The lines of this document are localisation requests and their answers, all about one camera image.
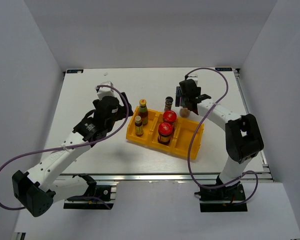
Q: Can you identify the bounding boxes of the red-lid sauce jar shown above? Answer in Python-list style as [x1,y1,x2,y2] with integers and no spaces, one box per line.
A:
[157,122,174,145]
[162,110,177,128]

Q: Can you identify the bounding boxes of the small yellow-label oil bottle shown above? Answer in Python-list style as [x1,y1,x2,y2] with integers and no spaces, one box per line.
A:
[134,115,144,136]

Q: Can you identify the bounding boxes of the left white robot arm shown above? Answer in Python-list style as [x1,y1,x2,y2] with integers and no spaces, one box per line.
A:
[12,92,133,217]

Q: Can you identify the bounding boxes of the right blue table label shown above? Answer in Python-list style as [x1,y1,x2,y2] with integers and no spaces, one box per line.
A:
[214,67,233,72]

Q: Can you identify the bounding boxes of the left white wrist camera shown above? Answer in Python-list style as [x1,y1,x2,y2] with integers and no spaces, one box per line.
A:
[95,81,115,100]

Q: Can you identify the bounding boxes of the left blue table label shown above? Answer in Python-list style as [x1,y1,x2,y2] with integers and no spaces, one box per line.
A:
[66,69,84,74]

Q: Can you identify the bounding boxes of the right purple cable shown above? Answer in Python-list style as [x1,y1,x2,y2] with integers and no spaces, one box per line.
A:
[184,67,260,206]

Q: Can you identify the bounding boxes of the yellow-cap green-label sauce bottle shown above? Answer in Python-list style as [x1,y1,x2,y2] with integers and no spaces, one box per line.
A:
[138,99,148,126]

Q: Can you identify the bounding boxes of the black-cap spice jar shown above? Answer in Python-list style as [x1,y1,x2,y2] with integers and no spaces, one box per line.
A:
[164,96,174,112]

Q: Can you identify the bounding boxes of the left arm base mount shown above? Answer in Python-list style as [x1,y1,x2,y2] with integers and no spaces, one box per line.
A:
[63,173,115,210]

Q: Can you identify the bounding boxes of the pink-cap spice shaker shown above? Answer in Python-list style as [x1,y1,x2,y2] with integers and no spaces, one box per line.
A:
[179,108,191,118]

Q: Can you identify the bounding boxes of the blue table label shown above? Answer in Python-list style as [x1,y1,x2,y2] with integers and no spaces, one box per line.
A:
[66,69,84,74]
[214,67,233,72]

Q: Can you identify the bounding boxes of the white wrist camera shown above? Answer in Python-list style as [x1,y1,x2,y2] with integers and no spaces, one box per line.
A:
[184,73,198,85]
[95,81,115,100]

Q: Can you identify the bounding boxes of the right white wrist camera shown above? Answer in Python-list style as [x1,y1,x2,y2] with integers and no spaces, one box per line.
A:
[184,73,198,85]

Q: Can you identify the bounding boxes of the purple cable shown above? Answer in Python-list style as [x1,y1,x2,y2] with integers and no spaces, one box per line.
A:
[184,67,260,206]
[0,84,131,210]

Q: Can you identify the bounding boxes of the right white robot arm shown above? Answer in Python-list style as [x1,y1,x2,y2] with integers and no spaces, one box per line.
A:
[178,78,264,200]

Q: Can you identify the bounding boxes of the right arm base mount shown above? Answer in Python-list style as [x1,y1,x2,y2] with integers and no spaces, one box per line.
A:
[194,182,248,213]

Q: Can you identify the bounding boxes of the yellow three-compartment bin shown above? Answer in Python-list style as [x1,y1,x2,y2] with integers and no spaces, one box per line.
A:
[126,107,204,160]

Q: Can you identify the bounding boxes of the aluminium table rail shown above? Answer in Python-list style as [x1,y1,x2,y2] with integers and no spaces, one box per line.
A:
[56,172,273,182]

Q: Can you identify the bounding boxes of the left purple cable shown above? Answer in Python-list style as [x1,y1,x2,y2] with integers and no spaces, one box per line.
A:
[0,84,131,210]

